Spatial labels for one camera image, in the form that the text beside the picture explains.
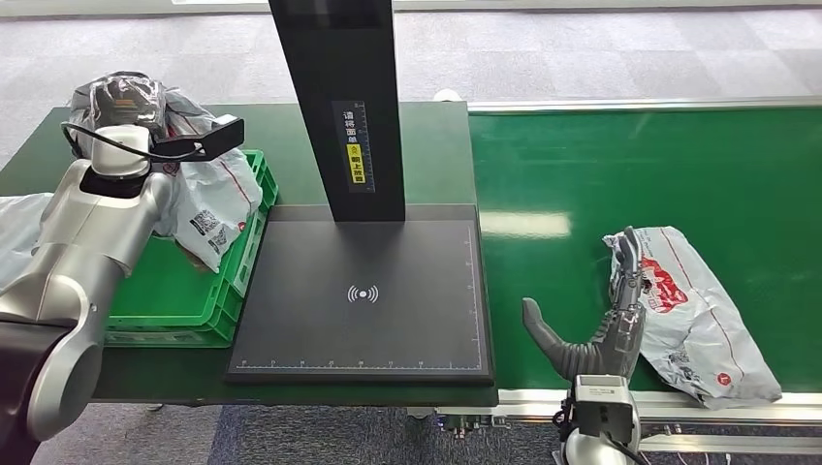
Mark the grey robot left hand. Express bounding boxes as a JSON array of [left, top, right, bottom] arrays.
[[86, 74, 169, 139]]

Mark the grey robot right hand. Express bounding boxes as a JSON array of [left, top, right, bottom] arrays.
[[521, 226, 648, 382]]

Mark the grey poly mailer red print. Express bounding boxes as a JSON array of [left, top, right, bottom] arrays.
[[67, 72, 265, 274], [602, 226, 783, 411]]

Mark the grey poly mailer package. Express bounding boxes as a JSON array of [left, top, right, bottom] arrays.
[[0, 192, 56, 290]]

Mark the black weighing scale platform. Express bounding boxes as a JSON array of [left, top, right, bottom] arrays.
[[223, 203, 495, 388]]

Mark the green conveyor belt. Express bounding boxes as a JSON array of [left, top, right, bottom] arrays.
[[468, 106, 822, 394]]

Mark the green plastic crate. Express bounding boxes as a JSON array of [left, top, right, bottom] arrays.
[[102, 148, 280, 349]]

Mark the black scale column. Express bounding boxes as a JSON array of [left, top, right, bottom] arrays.
[[268, 0, 407, 224]]

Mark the black yellow ruler label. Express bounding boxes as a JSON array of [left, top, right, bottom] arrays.
[[332, 99, 375, 194]]

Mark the dark green table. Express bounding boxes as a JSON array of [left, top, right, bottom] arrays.
[[0, 101, 499, 409]]

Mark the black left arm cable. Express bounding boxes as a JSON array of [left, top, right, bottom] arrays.
[[60, 121, 208, 164]]

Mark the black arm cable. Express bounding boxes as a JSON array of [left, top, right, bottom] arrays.
[[603, 433, 651, 465], [60, 121, 208, 164]]

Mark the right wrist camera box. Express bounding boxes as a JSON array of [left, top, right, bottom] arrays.
[[571, 374, 638, 446]]

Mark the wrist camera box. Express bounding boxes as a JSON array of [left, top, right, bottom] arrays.
[[151, 117, 246, 163], [571, 374, 638, 446]]

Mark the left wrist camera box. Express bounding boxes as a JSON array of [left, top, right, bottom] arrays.
[[151, 117, 246, 163]]

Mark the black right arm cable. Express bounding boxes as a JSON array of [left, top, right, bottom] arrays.
[[603, 433, 651, 465]]

